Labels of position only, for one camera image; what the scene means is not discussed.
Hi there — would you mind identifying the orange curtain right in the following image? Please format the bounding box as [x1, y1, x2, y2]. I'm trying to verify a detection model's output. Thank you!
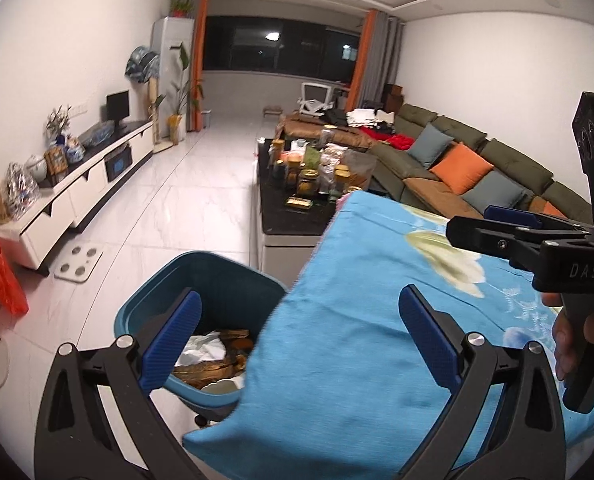
[345, 9, 378, 112]

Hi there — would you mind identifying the grey cushion near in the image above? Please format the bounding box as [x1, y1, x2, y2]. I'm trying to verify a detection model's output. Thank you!
[461, 171, 526, 214]

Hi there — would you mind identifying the orange cushion near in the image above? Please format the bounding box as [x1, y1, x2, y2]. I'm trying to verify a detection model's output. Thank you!
[542, 202, 566, 219]

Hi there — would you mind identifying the grey cushion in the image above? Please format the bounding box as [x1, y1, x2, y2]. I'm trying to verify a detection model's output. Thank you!
[461, 171, 526, 214]
[407, 124, 454, 169]

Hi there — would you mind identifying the white office chair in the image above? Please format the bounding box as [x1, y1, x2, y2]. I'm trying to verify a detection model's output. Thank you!
[297, 82, 333, 117]

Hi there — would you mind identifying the green brown sectional sofa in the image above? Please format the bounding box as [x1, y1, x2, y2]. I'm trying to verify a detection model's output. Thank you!
[275, 103, 592, 223]

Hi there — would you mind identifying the person's right hand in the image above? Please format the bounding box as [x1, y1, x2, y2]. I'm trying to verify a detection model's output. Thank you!
[540, 291, 594, 397]

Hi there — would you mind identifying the blue floral blanket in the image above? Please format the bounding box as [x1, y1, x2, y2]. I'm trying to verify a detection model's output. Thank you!
[181, 188, 594, 480]

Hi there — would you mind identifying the orange curtain left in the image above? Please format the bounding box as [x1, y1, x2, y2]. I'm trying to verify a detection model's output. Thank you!
[189, 0, 209, 131]

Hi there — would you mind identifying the orange curtain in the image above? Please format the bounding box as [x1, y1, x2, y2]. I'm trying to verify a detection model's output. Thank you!
[345, 9, 378, 112]
[189, 0, 209, 131]

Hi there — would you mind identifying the white tissue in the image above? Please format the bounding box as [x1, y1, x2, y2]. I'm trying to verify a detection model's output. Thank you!
[175, 332, 227, 366]

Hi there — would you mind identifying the orange cushion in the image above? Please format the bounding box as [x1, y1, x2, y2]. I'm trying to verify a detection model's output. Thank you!
[542, 202, 566, 219]
[431, 143, 494, 195]

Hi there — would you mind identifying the brown snack packet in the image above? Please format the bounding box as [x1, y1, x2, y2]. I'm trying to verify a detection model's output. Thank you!
[219, 330, 255, 358]

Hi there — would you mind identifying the orange cushion far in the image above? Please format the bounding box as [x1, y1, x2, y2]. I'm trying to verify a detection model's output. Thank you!
[431, 143, 494, 195]

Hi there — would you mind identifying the blue paper cup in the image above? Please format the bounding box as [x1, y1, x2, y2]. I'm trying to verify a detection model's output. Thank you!
[201, 375, 245, 396]

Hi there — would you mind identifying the grey cushion far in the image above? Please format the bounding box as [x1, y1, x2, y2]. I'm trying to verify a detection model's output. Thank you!
[407, 124, 454, 169]

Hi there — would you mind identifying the small black monitor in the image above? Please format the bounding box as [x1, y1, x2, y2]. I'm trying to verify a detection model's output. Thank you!
[106, 90, 130, 130]

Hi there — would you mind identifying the tall potted plant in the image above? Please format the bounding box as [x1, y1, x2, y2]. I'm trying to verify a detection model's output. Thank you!
[157, 41, 191, 145]

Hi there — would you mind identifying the orange plastic bag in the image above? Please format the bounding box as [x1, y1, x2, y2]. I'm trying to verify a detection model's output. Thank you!
[0, 244, 29, 318]

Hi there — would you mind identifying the teal trash bin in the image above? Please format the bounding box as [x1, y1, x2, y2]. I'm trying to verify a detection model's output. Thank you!
[114, 252, 286, 422]

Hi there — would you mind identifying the black coffee table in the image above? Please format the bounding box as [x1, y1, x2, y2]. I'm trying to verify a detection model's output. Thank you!
[253, 136, 379, 288]

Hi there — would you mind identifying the white bathroom scale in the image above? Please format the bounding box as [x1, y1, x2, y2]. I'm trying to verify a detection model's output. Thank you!
[54, 242, 104, 284]

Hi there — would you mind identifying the white standing air conditioner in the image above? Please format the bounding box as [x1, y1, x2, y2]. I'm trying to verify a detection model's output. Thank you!
[151, 16, 194, 144]

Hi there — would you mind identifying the red blanket on sofa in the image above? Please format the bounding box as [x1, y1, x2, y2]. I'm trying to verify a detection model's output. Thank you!
[360, 127, 415, 151]

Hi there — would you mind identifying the white tv cabinet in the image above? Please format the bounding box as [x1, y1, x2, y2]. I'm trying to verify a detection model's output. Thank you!
[0, 122, 154, 276]

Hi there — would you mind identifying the gold foil snack bag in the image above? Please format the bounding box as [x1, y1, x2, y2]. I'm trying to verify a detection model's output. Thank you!
[172, 352, 248, 389]

